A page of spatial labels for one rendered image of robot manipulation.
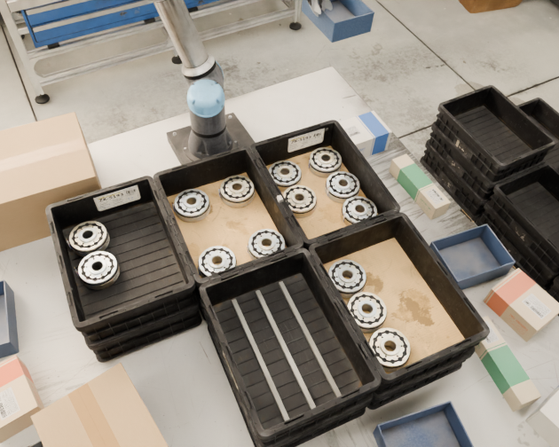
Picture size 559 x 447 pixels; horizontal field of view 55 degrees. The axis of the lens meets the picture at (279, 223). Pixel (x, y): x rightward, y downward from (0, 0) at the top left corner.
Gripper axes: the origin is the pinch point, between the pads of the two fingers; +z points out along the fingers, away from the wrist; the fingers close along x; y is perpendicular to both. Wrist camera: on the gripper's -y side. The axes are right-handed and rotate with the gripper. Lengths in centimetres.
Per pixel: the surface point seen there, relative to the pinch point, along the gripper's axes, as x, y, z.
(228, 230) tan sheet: -55, 48, 24
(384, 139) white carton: 10.5, 30.1, 36.7
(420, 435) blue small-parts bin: -34, 118, 38
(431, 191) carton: 12, 56, 37
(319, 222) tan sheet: -30, 56, 26
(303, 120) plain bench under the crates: -8.2, 3.7, 41.3
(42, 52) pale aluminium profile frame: -92, -137, 74
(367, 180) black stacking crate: -11, 53, 22
